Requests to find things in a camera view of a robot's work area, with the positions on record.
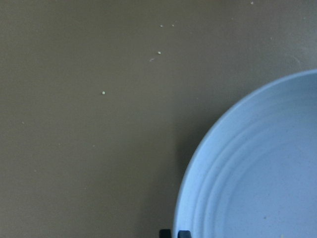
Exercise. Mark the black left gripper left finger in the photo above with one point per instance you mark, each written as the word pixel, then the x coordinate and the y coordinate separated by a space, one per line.
pixel 165 234

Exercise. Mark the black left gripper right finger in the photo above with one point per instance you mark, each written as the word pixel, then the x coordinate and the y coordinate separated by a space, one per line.
pixel 184 235

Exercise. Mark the light blue plate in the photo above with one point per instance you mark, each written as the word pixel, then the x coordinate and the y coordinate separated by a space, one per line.
pixel 254 174

